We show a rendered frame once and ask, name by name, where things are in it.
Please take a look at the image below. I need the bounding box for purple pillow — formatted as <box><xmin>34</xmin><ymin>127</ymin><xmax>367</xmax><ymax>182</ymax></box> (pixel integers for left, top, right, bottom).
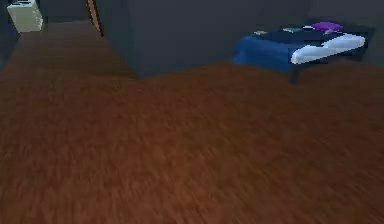
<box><xmin>311</xmin><ymin>21</ymin><xmax>344</xmax><ymax>33</ymax></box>

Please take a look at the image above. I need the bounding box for white pillow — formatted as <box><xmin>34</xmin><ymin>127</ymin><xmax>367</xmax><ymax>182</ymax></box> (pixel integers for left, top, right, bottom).
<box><xmin>290</xmin><ymin>33</ymin><xmax>367</xmax><ymax>65</ymax></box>

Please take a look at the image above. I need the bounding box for blue bed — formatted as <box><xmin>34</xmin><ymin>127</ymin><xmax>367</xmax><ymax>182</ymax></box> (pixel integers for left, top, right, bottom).
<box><xmin>230</xmin><ymin>20</ymin><xmax>376</xmax><ymax>84</ymax></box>

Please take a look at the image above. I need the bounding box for pale cream cabinet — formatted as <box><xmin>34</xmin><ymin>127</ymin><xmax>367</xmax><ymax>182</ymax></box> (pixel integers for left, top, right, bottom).
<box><xmin>6</xmin><ymin>0</ymin><xmax>44</xmax><ymax>34</ymax></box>

